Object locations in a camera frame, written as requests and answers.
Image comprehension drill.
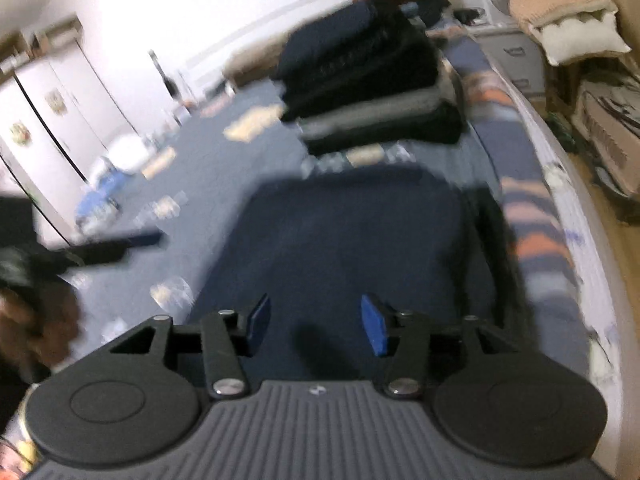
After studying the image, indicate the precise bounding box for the striped bed blanket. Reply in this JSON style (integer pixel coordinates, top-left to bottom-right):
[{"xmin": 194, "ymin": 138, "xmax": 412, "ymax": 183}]
[{"xmin": 450, "ymin": 40, "xmax": 588, "ymax": 376}]

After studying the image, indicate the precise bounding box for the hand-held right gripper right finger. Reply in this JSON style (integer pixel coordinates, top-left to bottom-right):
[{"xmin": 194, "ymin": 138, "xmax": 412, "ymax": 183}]
[{"xmin": 361, "ymin": 294, "xmax": 526, "ymax": 401}]

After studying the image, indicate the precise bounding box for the stack of folded dark clothes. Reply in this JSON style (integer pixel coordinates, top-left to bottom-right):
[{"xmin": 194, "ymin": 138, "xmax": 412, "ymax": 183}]
[{"xmin": 272, "ymin": 2, "xmax": 468, "ymax": 156}]

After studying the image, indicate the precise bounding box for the white drawer cabinet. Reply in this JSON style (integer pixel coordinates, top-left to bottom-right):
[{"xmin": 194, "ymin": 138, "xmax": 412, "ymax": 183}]
[{"xmin": 470, "ymin": 25, "xmax": 548, "ymax": 96}]

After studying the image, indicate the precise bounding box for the large white pillow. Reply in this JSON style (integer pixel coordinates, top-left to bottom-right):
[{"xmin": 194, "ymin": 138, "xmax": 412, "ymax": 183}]
[{"xmin": 540, "ymin": 10, "xmax": 632, "ymax": 66}]

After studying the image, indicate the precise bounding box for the large cardboard box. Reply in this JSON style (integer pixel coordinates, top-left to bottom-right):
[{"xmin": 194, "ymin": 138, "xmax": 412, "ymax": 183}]
[{"xmin": 580, "ymin": 80, "xmax": 640, "ymax": 211}]

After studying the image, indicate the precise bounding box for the grey quilted bedspread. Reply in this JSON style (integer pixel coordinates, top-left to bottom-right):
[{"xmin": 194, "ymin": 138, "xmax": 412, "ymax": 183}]
[{"xmin": 75, "ymin": 35, "xmax": 506, "ymax": 381}]

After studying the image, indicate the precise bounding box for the navy t-shirt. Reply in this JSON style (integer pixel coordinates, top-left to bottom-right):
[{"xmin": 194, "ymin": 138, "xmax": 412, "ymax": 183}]
[{"xmin": 187, "ymin": 167, "xmax": 501, "ymax": 381}]

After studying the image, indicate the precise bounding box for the white wardrobe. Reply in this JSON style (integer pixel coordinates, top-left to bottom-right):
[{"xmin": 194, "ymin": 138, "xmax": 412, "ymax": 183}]
[{"xmin": 0, "ymin": 15, "xmax": 141, "ymax": 246}]

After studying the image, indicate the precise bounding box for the white printed bed sheet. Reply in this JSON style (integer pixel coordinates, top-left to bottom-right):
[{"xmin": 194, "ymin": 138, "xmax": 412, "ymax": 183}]
[{"xmin": 450, "ymin": 35, "xmax": 631, "ymax": 411}]

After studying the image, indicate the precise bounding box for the mouse sticker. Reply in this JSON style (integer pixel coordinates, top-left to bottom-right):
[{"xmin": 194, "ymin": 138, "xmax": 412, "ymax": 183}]
[
  {"xmin": 44, "ymin": 89, "xmax": 68, "ymax": 116},
  {"xmin": 7, "ymin": 120, "xmax": 31, "ymax": 148}
]

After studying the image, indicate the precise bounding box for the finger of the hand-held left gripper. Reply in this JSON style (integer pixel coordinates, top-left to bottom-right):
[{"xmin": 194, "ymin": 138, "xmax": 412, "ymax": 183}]
[{"xmin": 67, "ymin": 232, "xmax": 165, "ymax": 267}]

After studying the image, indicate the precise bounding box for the person's left hand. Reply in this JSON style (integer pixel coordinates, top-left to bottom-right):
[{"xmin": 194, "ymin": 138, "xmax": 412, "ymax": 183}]
[{"xmin": 0, "ymin": 285, "xmax": 81, "ymax": 376}]

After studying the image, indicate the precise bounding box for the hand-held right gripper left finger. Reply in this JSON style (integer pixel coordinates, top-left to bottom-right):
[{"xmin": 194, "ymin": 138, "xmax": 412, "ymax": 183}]
[{"xmin": 110, "ymin": 294, "xmax": 272, "ymax": 401}]

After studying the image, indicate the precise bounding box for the black folded jacket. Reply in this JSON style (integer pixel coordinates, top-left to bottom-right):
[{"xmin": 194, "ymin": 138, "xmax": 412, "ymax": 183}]
[{"xmin": 400, "ymin": 0, "xmax": 451, "ymax": 26}]

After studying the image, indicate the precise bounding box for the beige blanket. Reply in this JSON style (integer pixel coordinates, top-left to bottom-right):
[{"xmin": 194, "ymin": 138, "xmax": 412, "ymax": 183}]
[{"xmin": 509, "ymin": 0, "xmax": 621, "ymax": 41}]

